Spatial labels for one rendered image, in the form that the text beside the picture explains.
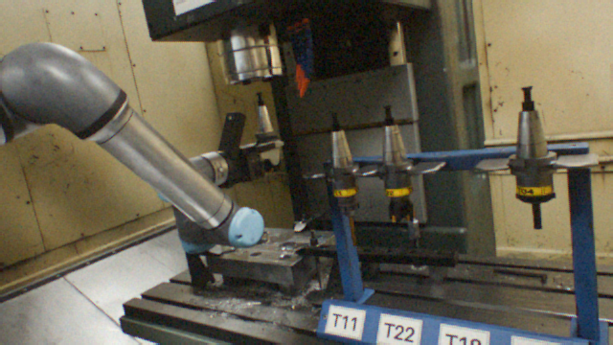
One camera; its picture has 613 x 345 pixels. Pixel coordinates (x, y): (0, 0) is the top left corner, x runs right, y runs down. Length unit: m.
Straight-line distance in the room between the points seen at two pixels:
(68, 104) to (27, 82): 0.06
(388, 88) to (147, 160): 0.88
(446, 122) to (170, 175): 0.92
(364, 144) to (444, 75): 0.34
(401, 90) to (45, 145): 1.32
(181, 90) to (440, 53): 1.34
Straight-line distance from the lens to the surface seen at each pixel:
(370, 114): 1.44
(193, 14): 0.97
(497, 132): 1.73
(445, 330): 0.80
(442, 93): 1.39
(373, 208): 1.52
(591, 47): 1.68
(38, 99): 0.69
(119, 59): 2.11
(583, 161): 0.71
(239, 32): 1.06
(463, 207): 1.45
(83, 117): 0.68
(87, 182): 1.96
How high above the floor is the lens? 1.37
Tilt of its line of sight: 10 degrees down
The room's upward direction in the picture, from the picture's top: 10 degrees counter-clockwise
